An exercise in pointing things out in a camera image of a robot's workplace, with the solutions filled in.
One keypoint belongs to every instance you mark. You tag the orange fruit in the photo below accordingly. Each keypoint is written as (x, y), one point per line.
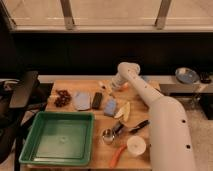
(124, 87)

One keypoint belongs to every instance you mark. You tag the wooden board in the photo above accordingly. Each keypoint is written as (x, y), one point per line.
(101, 153)

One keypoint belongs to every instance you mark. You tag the black chair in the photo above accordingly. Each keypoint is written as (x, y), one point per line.
(16, 99)

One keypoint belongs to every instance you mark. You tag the white plastic cup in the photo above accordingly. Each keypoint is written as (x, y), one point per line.
(136, 146)

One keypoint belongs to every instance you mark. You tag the blue sponge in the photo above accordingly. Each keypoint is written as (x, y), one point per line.
(110, 107)

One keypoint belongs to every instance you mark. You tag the orange carrot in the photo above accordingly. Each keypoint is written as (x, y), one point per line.
(116, 155)

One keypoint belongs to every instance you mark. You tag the black rectangular block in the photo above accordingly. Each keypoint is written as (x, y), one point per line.
(97, 100)

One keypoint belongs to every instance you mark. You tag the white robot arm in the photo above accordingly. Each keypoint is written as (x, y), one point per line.
(171, 146)

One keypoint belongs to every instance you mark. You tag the red grapes bunch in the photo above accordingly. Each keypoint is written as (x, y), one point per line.
(63, 98)

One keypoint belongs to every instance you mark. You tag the banana peel slices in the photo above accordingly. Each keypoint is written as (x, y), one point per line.
(124, 112)

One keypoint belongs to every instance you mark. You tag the light blue cloth pad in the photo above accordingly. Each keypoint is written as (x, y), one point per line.
(81, 101)

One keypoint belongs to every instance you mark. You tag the grey round dish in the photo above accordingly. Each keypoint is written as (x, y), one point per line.
(186, 75)

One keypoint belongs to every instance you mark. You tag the green plastic tray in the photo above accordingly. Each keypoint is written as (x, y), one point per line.
(59, 139)

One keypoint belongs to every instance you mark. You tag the metal measuring scoop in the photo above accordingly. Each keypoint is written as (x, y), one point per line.
(109, 135)

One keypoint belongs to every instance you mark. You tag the blue plastic cup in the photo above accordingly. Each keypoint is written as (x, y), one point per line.
(145, 78)

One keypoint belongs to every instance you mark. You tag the black handled utensil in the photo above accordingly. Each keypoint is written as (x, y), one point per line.
(138, 127)

